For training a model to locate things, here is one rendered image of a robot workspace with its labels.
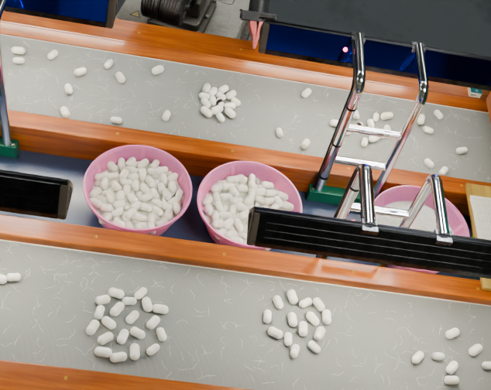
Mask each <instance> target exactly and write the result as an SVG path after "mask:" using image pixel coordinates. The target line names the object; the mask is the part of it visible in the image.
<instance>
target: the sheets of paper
mask: <svg viewBox="0 0 491 390"><path fill-rule="evenodd" d="M470 202H471V205H472V211H473V216H474V220H475V224H476V232H477V236H478V238H481V239H486V240H491V198H489V197H478V196H473V195H470Z"/></svg>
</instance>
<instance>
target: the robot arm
mask: <svg viewBox="0 0 491 390"><path fill-rule="evenodd" d="M269 5H270V0H250V1H249V10H248V11H246V10H241V12H240V17H239V18H240V19H241V20H245V21H249V24H248V26H249V31H250V34H251V37H252V48H253V49H255V48H256V45H257V43H258V40H259V31H260V28H261V25H262V24H263V20H264V19H268V20H274V21H275V20H276V14H271V13H269ZM256 25H258V26H257V29H256Z"/></svg>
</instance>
